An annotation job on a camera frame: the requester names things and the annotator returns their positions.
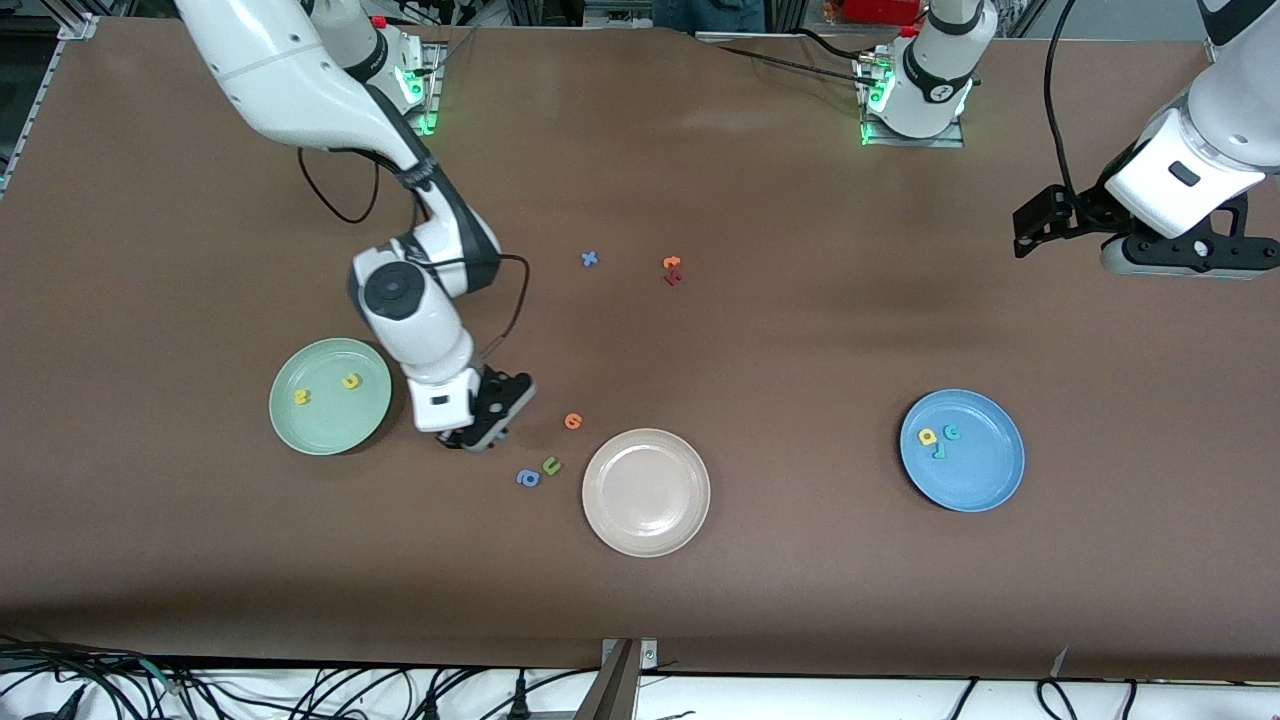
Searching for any mint green plate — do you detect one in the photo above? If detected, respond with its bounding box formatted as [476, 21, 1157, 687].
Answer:
[268, 337, 393, 457]

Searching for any beige plate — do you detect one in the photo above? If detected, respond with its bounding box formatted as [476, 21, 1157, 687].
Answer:
[581, 428, 712, 558]

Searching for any blue plate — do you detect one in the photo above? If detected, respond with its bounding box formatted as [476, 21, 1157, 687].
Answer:
[899, 389, 1026, 513]

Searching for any red box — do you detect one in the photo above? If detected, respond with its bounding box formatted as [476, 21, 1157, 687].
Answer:
[825, 0, 926, 26]

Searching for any person in blue jeans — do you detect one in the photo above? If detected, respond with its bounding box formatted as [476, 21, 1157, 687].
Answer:
[652, 0, 769, 33]

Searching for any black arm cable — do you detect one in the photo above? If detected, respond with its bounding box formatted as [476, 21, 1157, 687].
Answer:
[298, 148, 531, 359]
[1043, 0, 1081, 201]

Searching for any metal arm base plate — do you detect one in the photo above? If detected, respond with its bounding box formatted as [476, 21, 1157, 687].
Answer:
[858, 50, 967, 149]
[395, 42, 446, 136]

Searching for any grey metal post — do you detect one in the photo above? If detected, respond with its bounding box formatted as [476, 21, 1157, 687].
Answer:
[575, 638, 661, 720]

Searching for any black cable on table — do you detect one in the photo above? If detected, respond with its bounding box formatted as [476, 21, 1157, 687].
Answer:
[712, 28, 873, 86]

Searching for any aluminium table edge rail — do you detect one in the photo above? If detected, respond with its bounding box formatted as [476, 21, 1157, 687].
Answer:
[0, 12, 101, 201]

